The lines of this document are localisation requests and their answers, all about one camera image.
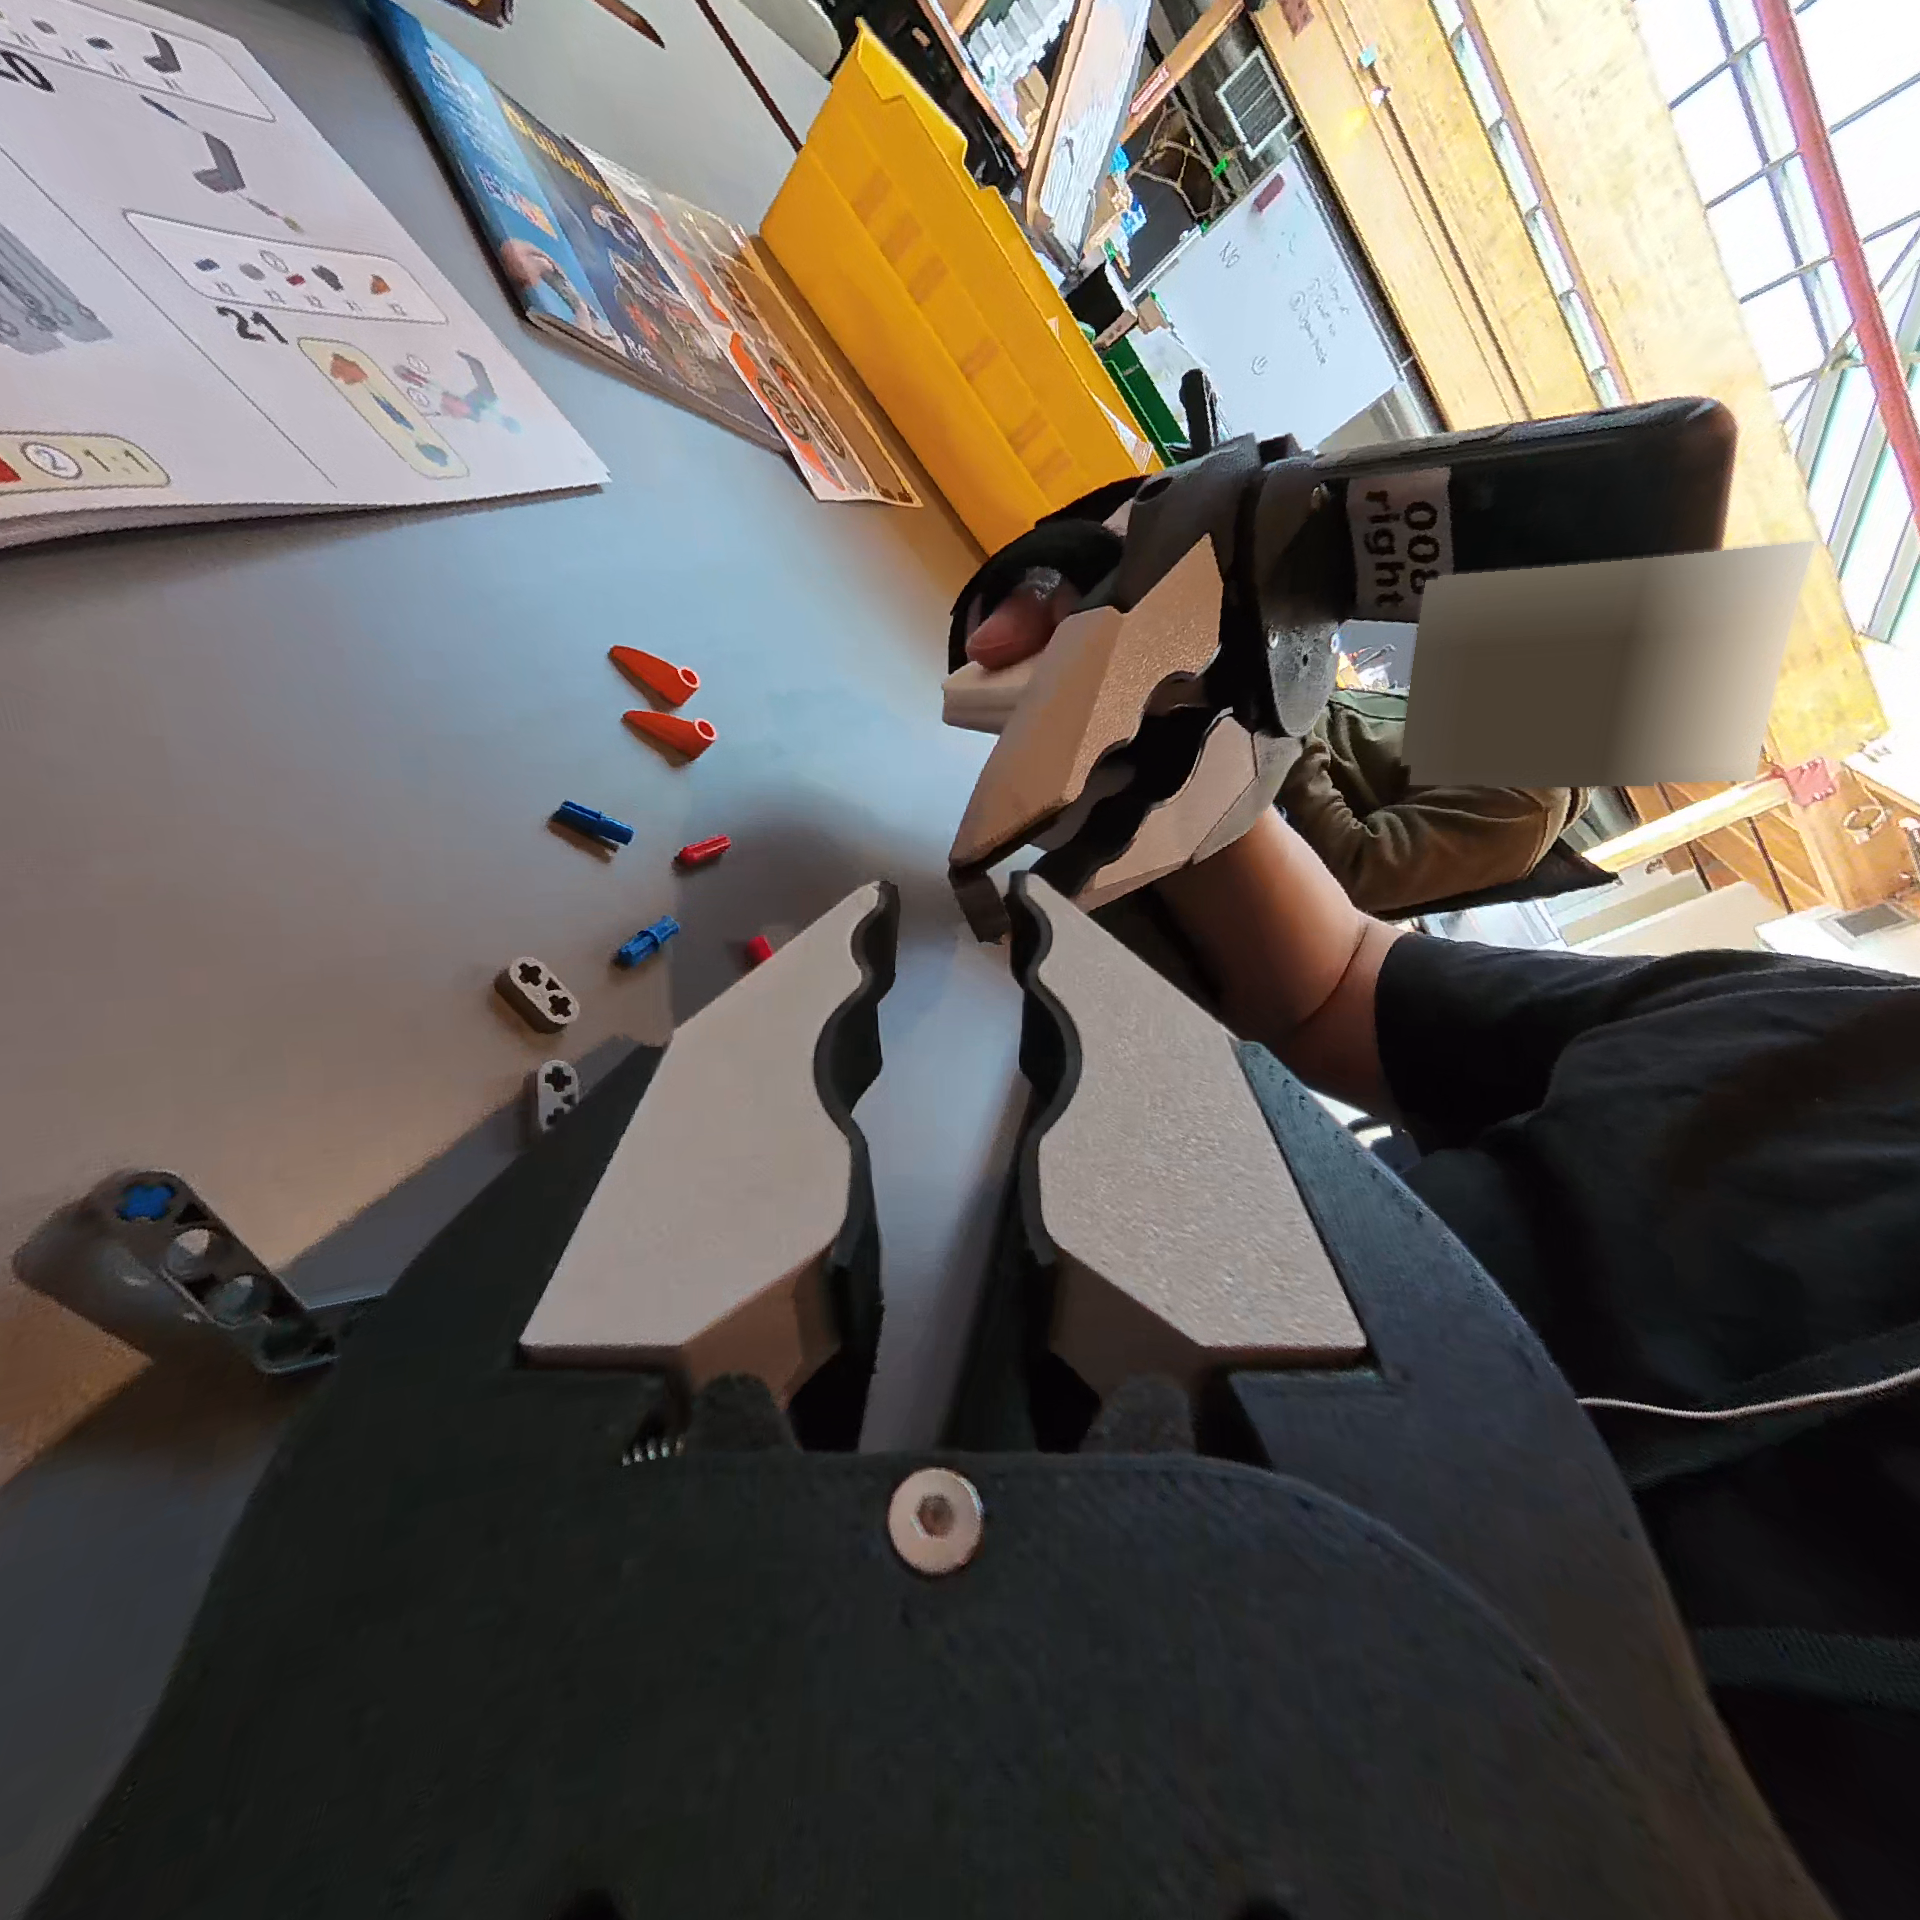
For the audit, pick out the large window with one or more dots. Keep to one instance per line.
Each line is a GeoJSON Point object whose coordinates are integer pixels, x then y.
{"type": "Point", "coordinates": [1725, 224]}

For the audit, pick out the orange sticker sheet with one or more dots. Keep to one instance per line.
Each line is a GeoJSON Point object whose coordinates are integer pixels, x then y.
{"type": "Point", "coordinates": [797, 376]}

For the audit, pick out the grey desk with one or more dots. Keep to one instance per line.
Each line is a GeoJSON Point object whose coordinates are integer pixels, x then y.
{"type": "Point", "coordinates": [377, 722]}

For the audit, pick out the blue connector pin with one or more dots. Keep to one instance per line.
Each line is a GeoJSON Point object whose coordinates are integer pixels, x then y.
{"type": "Point", "coordinates": [649, 940]}
{"type": "Point", "coordinates": [593, 823]}

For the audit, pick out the whiteboard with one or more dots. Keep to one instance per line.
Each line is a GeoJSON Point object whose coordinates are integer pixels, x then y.
{"type": "Point", "coordinates": [1290, 301]}

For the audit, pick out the light grey two-hole beam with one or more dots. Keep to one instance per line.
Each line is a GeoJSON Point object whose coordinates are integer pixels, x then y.
{"type": "Point", "coordinates": [557, 1093]}
{"type": "Point", "coordinates": [538, 996]}

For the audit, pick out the green plastic bin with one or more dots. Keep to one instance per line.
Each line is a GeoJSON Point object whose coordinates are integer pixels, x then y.
{"type": "Point", "coordinates": [1149, 390]}

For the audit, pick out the grey angled beam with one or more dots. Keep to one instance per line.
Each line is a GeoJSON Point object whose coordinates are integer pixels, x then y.
{"type": "Point", "coordinates": [106, 1276]}

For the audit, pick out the closed blue booklet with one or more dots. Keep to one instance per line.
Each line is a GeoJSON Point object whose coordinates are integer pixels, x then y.
{"type": "Point", "coordinates": [541, 211]}

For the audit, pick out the dark grey tube connector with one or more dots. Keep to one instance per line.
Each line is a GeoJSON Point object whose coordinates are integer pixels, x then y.
{"type": "Point", "coordinates": [983, 907]}

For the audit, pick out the red pipe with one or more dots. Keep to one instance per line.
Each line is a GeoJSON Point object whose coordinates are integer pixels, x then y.
{"type": "Point", "coordinates": [1839, 224]}

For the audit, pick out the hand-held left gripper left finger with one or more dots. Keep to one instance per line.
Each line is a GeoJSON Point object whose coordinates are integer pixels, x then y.
{"type": "Point", "coordinates": [706, 1202]}

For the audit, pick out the person's right hand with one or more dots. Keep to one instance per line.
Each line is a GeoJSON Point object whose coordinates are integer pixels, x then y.
{"type": "Point", "coordinates": [1018, 622]}

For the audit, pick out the person's right forearm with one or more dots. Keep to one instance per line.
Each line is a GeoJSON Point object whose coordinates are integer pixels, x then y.
{"type": "Point", "coordinates": [1290, 960]}

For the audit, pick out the person's black shirt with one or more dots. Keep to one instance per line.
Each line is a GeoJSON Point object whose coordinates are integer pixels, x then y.
{"type": "Point", "coordinates": [1725, 1171]}

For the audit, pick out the yellow plastic bin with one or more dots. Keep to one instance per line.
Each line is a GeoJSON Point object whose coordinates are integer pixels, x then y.
{"type": "Point", "coordinates": [932, 301]}

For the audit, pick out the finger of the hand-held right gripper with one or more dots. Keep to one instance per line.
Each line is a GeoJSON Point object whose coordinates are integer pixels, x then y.
{"type": "Point", "coordinates": [1109, 692]}
{"type": "Point", "coordinates": [1202, 797]}

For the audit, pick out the orange cone brick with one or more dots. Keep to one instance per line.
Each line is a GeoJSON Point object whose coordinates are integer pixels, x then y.
{"type": "Point", "coordinates": [658, 675]}
{"type": "Point", "coordinates": [671, 733]}

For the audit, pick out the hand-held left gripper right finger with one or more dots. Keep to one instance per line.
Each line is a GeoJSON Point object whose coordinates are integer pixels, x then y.
{"type": "Point", "coordinates": [1186, 1202]}

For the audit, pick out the open white instruction booklet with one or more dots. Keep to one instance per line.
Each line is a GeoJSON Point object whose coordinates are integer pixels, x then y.
{"type": "Point", "coordinates": [226, 301]}

